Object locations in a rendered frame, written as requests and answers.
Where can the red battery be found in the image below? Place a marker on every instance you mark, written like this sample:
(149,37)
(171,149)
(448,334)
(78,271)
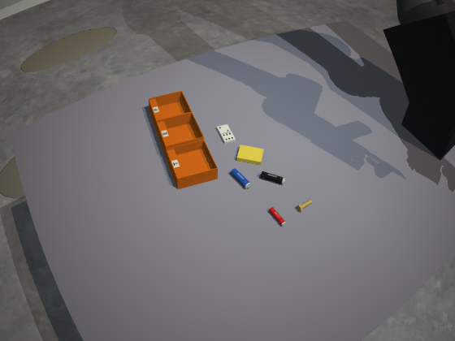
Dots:
(277,216)

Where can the orange three-compartment bin rack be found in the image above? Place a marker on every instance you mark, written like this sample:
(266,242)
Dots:
(178,143)

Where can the black aa battery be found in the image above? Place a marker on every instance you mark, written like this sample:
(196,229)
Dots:
(273,178)

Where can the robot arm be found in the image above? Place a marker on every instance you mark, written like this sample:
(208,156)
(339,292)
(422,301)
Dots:
(409,11)

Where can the white domino tile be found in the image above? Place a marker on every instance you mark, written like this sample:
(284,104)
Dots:
(226,134)

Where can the blue aa battery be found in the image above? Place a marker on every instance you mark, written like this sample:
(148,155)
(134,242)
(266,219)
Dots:
(240,178)

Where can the tan bolt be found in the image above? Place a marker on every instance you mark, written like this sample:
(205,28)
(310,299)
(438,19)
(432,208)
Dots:
(300,207)

